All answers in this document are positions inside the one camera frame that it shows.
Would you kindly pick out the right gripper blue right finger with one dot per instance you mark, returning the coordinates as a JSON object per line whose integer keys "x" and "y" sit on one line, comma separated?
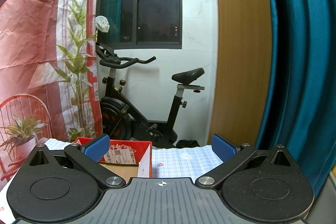
{"x": 234, "y": 157}

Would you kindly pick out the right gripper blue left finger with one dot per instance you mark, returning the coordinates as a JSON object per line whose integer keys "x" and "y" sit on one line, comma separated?
{"x": 85, "y": 158}

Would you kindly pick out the blue checked tablecloth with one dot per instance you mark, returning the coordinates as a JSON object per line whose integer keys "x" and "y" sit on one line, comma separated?
{"x": 166, "y": 163}

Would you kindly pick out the red strawberry cardboard box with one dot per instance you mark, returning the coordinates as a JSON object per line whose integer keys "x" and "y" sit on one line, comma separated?
{"x": 126, "y": 158}

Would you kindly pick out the black exercise bike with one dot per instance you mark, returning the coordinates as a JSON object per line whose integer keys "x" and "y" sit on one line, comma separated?
{"x": 123, "y": 120}

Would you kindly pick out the wooden door panel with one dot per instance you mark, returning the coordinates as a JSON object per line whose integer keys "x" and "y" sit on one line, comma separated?
{"x": 243, "y": 68}

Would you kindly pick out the teal curtain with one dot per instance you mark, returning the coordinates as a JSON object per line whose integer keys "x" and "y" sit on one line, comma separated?
{"x": 300, "y": 105}

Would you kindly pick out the white plastic bag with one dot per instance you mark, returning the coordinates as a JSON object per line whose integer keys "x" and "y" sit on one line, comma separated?
{"x": 102, "y": 24}

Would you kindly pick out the red printed backdrop cloth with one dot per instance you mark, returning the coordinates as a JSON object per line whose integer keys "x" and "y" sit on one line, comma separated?
{"x": 49, "y": 83}

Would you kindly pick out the dark window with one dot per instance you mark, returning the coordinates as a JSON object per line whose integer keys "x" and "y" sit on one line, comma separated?
{"x": 142, "y": 24}

